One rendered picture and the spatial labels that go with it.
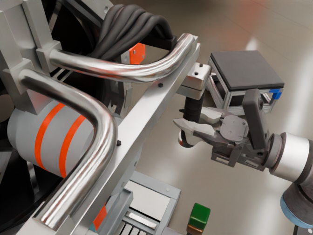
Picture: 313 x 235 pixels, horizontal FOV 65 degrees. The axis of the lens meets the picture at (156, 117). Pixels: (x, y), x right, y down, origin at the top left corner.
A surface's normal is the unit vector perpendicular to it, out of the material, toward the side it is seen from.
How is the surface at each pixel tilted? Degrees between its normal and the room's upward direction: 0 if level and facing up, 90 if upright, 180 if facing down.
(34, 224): 0
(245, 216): 0
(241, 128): 0
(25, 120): 34
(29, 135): 49
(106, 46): 73
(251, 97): 28
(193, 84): 90
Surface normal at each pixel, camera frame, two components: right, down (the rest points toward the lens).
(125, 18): 0.46, 0.03
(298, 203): -0.91, 0.29
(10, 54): 0.91, 0.31
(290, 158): -0.27, -0.06
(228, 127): 0.02, -0.70
